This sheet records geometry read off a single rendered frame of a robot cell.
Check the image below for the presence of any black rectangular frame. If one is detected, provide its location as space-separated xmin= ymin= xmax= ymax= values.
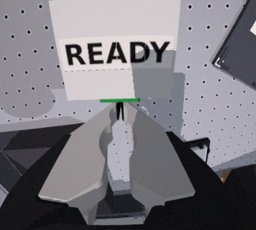
xmin=184 ymin=138 xmax=210 ymax=163

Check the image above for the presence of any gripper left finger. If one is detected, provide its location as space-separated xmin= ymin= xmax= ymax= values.
xmin=0 ymin=102 xmax=121 ymax=230

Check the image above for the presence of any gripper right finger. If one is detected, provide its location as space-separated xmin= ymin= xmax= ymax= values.
xmin=121 ymin=102 xmax=245 ymax=230

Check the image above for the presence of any white ready key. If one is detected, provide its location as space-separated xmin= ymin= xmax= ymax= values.
xmin=49 ymin=0 xmax=181 ymax=103

